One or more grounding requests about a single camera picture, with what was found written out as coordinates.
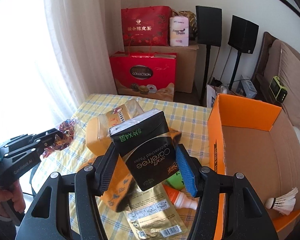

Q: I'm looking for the white shuttlecock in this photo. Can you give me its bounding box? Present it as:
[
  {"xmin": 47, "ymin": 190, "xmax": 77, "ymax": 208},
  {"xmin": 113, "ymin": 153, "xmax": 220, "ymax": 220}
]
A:
[{"xmin": 265, "ymin": 187, "xmax": 298, "ymax": 216}]

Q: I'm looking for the yellow checked tablecloth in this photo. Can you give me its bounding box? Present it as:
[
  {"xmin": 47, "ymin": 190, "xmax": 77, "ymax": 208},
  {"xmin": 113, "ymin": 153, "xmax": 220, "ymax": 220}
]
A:
[{"xmin": 31, "ymin": 93, "xmax": 213, "ymax": 240}]

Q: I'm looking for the red tea gift bag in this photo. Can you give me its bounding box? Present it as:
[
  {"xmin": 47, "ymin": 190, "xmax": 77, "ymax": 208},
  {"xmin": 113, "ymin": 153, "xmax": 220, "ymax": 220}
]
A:
[{"xmin": 121, "ymin": 6, "xmax": 172, "ymax": 47}]

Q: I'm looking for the brown sofa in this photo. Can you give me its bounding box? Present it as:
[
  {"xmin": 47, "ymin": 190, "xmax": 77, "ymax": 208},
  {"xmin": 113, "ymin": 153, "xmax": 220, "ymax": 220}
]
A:
[{"xmin": 252, "ymin": 32, "xmax": 300, "ymax": 130}]

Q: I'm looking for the colourful rubber band bag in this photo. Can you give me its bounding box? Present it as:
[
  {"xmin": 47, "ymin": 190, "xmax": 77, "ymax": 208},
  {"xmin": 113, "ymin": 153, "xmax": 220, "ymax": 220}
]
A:
[{"xmin": 42, "ymin": 118, "xmax": 77, "ymax": 158}]

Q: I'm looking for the left black speaker on stand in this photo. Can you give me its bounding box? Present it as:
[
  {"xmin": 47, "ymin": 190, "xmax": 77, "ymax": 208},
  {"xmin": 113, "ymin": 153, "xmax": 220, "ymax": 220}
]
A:
[{"xmin": 196, "ymin": 5, "xmax": 222, "ymax": 105}]

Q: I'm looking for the black tissue pack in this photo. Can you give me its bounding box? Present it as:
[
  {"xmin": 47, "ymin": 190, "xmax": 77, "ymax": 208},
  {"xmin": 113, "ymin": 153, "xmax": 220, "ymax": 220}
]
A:
[{"xmin": 109, "ymin": 108, "xmax": 179, "ymax": 191}]

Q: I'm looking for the white tissue roll pack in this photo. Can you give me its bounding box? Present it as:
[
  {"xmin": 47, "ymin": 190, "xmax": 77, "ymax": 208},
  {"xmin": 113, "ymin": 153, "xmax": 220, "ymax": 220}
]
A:
[{"xmin": 170, "ymin": 17, "xmax": 189, "ymax": 47}]

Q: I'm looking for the clear jar yellow lid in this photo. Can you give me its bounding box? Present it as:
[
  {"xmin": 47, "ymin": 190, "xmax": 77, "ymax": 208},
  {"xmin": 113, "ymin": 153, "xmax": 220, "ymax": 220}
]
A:
[{"xmin": 85, "ymin": 99, "xmax": 144, "ymax": 156}]

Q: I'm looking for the orange white bottle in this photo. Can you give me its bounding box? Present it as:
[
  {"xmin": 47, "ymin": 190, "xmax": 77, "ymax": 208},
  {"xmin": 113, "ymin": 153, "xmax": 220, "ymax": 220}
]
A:
[{"xmin": 163, "ymin": 184, "xmax": 198, "ymax": 210}]

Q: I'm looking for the green portable radio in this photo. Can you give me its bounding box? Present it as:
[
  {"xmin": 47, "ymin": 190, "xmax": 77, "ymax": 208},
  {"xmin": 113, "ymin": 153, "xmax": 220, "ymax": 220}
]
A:
[{"xmin": 269, "ymin": 76, "xmax": 288, "ymax": 103}]

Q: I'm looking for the white round appliance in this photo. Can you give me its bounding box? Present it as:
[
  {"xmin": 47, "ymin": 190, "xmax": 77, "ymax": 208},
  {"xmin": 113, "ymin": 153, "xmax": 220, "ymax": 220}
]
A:
[{"xmin": 293, "ymin": 126, "xmax": 300, "ymax": 144}]

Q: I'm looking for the person's left hand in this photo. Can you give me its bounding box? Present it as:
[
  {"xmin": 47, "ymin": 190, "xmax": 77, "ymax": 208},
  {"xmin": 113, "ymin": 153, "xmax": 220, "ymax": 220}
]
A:
[{"xmin": 0, "ymin": 180, "xmax": 26, "ymax": 218}]

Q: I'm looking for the gold patterned gift bag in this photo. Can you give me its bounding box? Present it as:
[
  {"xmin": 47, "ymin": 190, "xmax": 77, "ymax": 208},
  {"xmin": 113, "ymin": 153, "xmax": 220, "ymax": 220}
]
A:
[{"xmin": 172, "ymin": 9, "xmax": 198, "ymax": 41}]

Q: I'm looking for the orange cardboard fruit box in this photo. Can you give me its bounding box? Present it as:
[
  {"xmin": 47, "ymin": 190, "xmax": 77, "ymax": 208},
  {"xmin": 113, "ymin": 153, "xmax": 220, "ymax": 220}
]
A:
[{"xmin": 208, "ymin": 94, "xmax": 300, "ymax": 239}]

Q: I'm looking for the red chocolate collection bag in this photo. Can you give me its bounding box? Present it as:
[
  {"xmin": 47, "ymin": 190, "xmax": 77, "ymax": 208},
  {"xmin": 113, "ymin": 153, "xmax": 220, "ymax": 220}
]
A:
[{"xmin": 109, "ymin": 52, "xmax": 177, "ymax": 101}]

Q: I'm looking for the right black speaker on stand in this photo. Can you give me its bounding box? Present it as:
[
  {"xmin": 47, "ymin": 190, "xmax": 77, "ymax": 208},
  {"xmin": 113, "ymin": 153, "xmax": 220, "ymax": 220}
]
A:
[{"xmin": 228, "ymin": 15, "xmax": 259, "ymax": 90}]

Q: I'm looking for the brown cardboard box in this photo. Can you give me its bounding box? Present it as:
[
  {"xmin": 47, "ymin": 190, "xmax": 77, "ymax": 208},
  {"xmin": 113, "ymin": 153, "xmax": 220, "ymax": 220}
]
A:
[{"xmin": 127, "ymin": 45, "xmax": 198, "ymax": 93}]

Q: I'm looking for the black speaker on stand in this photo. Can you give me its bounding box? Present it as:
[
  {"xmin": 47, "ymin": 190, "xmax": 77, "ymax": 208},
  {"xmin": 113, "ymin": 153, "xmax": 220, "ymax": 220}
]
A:
[
  {"xmin": 196, "ymin": 5, "xmax": 222, "ymax": 105},
  {"xmin": 228, "ymin": 15, "xmax": 259, "ymax": 90}
]

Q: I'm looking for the green paw print case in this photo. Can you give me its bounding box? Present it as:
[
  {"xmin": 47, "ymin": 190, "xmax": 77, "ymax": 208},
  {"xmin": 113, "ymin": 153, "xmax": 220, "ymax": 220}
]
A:
[{"xmin": 166, "ymin": 171, "xmax": 185, "ymax": 191}]

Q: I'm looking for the grey electronic device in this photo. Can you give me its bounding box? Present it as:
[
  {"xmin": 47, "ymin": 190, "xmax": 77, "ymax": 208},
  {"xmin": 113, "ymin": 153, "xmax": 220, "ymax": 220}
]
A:
[{"xmin": 236, "ymin": 75, "xmax": 257, "ymax": 99}]

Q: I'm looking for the gold foil sachet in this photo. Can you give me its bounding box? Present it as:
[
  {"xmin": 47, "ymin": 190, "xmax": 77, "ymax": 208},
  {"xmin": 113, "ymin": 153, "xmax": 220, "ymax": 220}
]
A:
[{"xmin": 124, "ymin": 183, "xmax": 187, "ymax": 239}]

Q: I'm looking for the orange knitted scarf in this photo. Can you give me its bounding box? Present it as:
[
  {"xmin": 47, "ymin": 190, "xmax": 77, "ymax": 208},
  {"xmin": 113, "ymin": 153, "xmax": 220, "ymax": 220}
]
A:
[{"xmin": 78, "ymin": 127, "xmax": 182, "ymax": 212}]

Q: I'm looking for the white sheer curtain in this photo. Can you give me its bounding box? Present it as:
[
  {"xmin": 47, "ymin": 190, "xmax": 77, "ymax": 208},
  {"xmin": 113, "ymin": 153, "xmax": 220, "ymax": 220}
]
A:
[{"xmin": 0, "ymin": 0, "xmax": 123, "ymax": 140}]

